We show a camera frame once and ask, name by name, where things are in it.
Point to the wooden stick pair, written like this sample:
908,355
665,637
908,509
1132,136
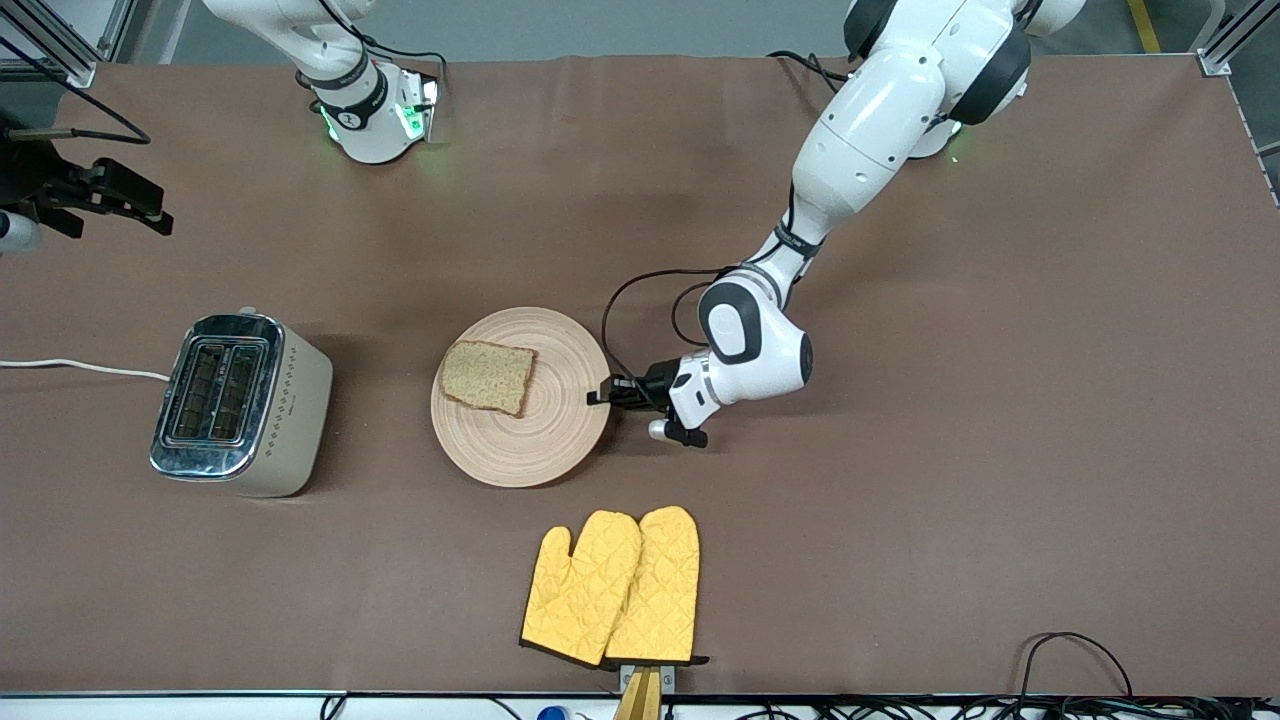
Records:
640,700

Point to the small metal bracket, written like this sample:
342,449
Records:
668,675

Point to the chrome and beige toaster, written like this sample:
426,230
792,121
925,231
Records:
290,420

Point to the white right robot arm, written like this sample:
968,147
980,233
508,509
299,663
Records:
370,130

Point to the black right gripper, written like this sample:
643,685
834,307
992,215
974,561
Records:
30,175

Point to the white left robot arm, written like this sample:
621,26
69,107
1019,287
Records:
860,130

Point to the aluminium frame strut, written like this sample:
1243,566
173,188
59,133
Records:
118,25
1215,60
80,72

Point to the yellow quilted oven mitt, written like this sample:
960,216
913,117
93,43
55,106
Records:
570,600
660,590

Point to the brown table cover mat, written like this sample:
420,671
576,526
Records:
900,450

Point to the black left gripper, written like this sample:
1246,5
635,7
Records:
657,384

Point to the brown bread slice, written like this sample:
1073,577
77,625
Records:
490,377

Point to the round wooden plate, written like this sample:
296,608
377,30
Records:
550,440

